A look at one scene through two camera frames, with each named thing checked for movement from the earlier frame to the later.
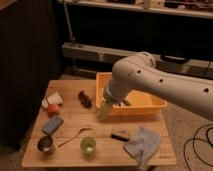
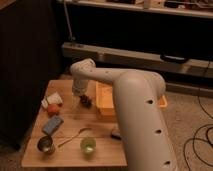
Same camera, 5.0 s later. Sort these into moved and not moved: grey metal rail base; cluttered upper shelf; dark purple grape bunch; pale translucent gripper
Moved: pale translucent gripper
Not moved: dark purple grape bunch; grey metal rail base; cluttered upper shelf
